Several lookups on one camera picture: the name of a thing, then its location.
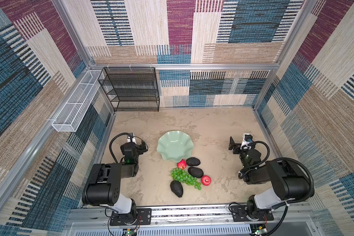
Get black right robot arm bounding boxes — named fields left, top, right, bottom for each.
left=229, top=133, right=314, bottom=222

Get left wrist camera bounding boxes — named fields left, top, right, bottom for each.
left=127, top=133, right=137, bottom=144

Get black wire mesh shelf rack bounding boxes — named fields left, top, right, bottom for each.
left=98, top=67, right=160, bottom=112

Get white wire mesh basket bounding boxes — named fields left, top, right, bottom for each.
left=52, top=70, right=101, bottom=132

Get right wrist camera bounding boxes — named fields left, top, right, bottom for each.
left=241, top=133, right=253, bottom=150

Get green fake grape bunch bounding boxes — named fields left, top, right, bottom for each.
left=170, top=168, right=202, bottom=190

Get aluminium front rail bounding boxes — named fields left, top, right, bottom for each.
left=62, top=203, right=324, bottom=236

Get pale green wavy fruit bowl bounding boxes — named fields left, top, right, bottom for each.
left=157, top=130, right=194, bottom=163

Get red fake pomegranate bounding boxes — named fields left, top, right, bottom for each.
left=177, top=160, right=187, bottom=170
left=201, top=175, right=211, bottom=186

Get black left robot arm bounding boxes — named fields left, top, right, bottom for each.
left=82, top=141, right=148, bottom=226

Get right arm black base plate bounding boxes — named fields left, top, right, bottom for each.
left=229, top=205, right=274, bottom=222

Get dark fake avocado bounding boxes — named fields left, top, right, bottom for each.
left=170, top=181, right=183, bottom=198
left=186, top=157, right=201, bottom=167
left=188, top=167, right=204, bottom=179

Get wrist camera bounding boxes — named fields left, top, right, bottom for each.
left=127, top=133, right=137, bottom=144
left=241, top=133, right=253, bottom=150

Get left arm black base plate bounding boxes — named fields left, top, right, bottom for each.
left=109, top=208, right=152, bottom=226

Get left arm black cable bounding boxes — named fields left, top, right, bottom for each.
left=109, top=132, right=133, bottom=164

